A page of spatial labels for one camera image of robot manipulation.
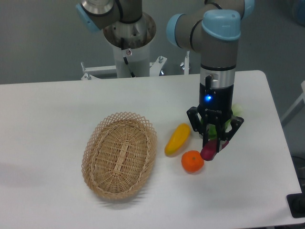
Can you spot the black box at table edge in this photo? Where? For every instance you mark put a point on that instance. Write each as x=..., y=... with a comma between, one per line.
x=296, y=204

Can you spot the woven wicker basket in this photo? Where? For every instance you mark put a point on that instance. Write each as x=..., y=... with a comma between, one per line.
x=119, y=156

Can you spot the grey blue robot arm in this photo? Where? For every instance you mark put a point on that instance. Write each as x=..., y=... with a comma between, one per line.
x=213, y=32

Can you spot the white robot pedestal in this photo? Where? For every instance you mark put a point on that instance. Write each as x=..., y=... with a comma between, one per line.
x=130, y=43

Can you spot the yellow mango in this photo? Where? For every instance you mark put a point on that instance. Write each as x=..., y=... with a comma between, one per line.
x=177, y=140

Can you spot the orange tangerine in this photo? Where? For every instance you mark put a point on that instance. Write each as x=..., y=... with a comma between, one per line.
x=192, y=161

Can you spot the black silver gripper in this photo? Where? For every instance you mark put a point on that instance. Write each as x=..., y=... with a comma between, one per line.
x=215, y=105

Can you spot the purple sweet potato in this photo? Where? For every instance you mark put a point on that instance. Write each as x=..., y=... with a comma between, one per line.
x=209, y=150

